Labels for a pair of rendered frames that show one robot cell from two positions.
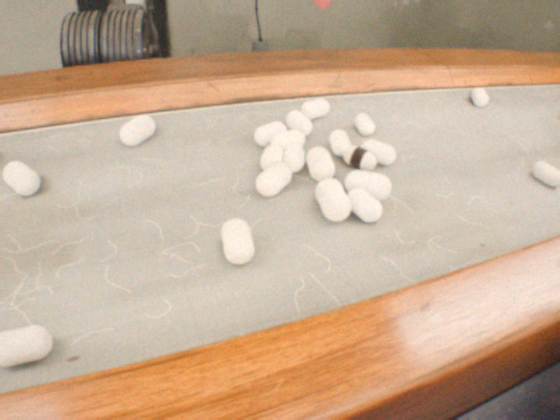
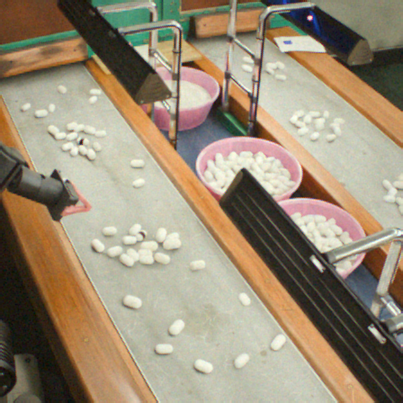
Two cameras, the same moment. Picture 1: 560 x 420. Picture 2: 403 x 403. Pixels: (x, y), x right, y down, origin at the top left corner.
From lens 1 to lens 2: 138 cm
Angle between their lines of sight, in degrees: 70
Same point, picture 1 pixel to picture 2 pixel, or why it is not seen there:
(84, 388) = (255, 277)
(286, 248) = (192, 258)
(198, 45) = not seen: outside the picture
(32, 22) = not seen: outside the picture
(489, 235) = (176, 211)
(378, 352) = (235, 236)
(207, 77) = (79, 280)
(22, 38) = not seen: outside the picture
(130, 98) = (100, 309)
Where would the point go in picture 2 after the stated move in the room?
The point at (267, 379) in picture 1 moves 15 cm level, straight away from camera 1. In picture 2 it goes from (245, 252) to (174, 250)
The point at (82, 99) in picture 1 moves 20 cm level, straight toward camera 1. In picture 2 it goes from (107, 326) to (195, 292)
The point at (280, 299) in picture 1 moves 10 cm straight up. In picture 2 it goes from (213, 258) to (216, 224)
